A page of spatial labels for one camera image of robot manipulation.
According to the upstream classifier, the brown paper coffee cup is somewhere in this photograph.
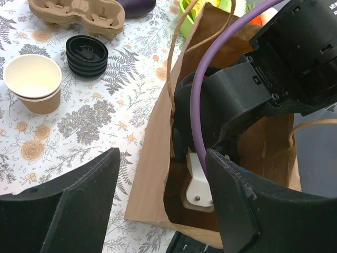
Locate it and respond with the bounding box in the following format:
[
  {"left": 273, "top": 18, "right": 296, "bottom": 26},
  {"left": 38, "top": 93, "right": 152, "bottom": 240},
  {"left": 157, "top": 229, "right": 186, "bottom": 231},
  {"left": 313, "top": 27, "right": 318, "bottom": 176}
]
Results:
[{"left": 3, "top": 54, "right": 62, "bottom": 115}]

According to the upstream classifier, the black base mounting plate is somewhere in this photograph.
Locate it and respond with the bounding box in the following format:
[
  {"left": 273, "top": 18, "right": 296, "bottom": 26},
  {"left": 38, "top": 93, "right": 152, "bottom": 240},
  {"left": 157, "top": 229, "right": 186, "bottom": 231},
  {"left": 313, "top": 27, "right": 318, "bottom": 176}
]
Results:
[{"left": 166, "top": 231, "right": 223, "bottom": 253}]

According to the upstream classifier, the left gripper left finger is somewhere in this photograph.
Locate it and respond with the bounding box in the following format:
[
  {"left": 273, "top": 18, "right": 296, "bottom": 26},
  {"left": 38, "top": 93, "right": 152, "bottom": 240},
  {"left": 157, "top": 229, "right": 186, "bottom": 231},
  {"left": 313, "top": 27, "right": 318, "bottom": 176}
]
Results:
[{"left": 1, "top": 148, "right": 121, "bottom": 252}]

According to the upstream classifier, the stack of black lids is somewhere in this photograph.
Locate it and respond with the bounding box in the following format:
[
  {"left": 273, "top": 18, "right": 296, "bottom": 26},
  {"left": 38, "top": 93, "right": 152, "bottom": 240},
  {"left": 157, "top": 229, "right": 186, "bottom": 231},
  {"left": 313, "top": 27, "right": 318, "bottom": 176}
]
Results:
[{"left": 65, "top": 35, "right": 108, "bottom": 78}]

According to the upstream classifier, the brown paper bag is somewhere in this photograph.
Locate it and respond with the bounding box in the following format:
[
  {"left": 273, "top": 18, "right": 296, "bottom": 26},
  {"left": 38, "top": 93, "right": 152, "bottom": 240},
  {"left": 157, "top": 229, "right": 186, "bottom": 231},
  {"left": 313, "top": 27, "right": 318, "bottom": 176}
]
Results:
[{"left": 125, "top": 4, "right": 301, "bottom": 249}]

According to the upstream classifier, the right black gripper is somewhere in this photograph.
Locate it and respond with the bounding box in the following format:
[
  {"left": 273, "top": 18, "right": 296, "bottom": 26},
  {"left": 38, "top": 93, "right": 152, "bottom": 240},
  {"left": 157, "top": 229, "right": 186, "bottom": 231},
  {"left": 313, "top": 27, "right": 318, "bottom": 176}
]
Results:
[{"left": 173, "top": 62, "right": 279, "bottom": 163}]

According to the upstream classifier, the green plastic basket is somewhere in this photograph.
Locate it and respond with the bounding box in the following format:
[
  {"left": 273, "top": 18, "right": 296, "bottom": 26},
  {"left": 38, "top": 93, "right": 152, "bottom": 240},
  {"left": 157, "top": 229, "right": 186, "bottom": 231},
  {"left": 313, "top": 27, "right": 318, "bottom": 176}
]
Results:
[{"left": 179, "top": 0, "right": 251, "bottom": 37}]

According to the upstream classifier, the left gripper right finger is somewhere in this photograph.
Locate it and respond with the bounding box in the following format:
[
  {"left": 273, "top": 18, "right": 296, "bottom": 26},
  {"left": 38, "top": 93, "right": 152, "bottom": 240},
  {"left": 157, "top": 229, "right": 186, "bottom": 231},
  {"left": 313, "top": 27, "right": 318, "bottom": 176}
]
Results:
[{"left": 205, "top": 150, "right": 336, "bottom": 252}]

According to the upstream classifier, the purple toy eggplant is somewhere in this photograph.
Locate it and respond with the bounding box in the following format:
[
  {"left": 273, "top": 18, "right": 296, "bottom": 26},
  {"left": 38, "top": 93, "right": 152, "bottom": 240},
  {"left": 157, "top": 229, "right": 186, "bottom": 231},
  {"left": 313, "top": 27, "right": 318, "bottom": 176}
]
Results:
[{"left": 117, "top": 0, "right": 156, "bottom": 18}]

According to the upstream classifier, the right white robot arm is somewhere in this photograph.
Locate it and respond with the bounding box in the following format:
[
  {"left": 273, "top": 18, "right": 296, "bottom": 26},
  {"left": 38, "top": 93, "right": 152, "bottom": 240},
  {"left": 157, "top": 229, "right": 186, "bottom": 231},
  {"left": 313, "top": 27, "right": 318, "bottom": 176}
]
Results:
[{"left": 172, "top": 1, "right": 336, "bottom": 162}]

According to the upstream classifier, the brown cardboard cup carrier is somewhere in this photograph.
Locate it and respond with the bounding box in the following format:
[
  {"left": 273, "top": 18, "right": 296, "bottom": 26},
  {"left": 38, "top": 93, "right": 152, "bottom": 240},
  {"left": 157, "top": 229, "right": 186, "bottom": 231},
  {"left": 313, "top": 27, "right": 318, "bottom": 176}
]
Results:
[{"left": 28, "top": 0, "right": 125, "bottom": 40}]

